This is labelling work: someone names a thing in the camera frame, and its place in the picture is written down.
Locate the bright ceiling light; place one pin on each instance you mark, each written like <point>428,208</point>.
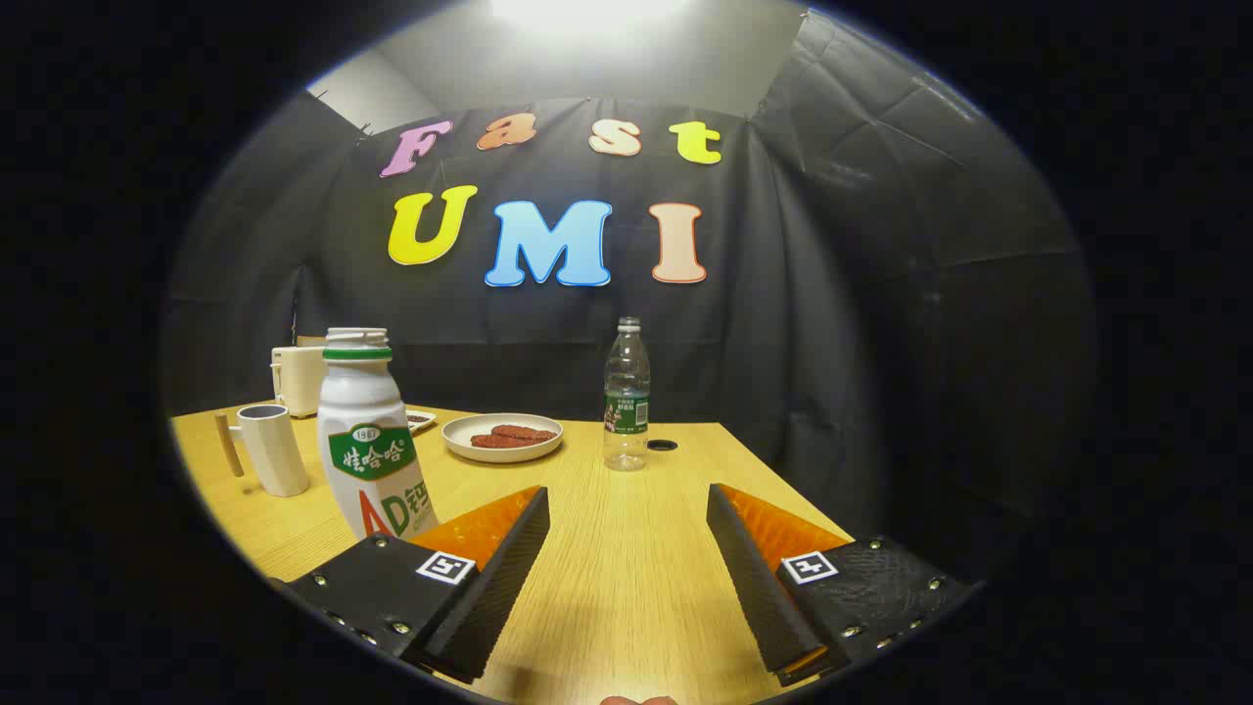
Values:
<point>587,10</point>

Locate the wooden table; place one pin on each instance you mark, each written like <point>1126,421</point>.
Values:
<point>626,568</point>

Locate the cream toaster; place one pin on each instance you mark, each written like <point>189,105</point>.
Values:
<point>300,382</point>

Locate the white divided condiment dish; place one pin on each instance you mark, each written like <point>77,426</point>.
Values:
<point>421,419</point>

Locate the white juice bottle green label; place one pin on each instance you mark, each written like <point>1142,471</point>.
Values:
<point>360,411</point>

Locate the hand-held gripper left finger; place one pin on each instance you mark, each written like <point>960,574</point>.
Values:
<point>494,587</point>

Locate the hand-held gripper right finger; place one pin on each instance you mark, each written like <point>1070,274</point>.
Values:
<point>759,587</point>

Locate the clear plastic water bottle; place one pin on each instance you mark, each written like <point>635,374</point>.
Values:
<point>626,392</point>

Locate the reddish brown meat piece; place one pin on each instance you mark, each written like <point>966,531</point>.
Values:
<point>494,442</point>
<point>526,432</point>

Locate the white round plate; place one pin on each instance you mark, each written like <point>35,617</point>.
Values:
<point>460,441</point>

